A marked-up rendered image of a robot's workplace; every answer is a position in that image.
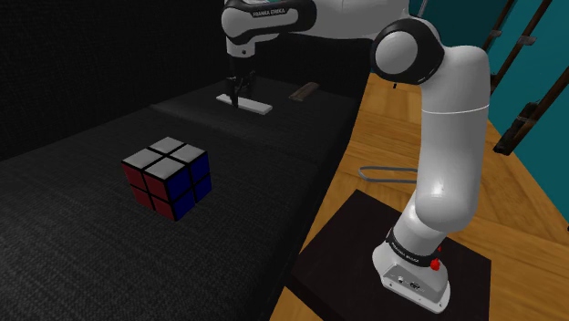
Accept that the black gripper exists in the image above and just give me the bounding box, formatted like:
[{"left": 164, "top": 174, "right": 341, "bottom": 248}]
[{"left": 225, "top": 55, "right": 257, "bottom": 109}]

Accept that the white flat rectangular slab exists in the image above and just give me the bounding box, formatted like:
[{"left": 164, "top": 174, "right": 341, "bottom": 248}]
[{"left": 215, "top": 92, "right": 274, "bottom": 116}]

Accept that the brown flat rectangular block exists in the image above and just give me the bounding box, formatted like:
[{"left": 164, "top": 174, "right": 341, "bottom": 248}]
[{"left": 288, "top": 81, "right": 321, "bottom": 101}]

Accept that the white red blue puzzle cube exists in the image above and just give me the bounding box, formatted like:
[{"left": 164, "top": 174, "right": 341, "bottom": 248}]
[{"left": 120, "top": 136, "right": 213, "bottom": 223}]

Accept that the dark robot stand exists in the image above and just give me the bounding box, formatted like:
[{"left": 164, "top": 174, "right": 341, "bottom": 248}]
[{"left": 290, "top": 188, "right": 492, "bottom": 321}]

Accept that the dark wooden ladder rack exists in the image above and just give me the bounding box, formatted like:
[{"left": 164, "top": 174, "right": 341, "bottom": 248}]
[{"left": 481, "top": 0, "right": 569, "bottom": 157}]

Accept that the grey cable loop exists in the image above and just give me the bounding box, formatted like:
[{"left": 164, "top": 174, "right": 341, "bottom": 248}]
[{"left": 357, "top": 165, "right": 419, "bottom": 185}]

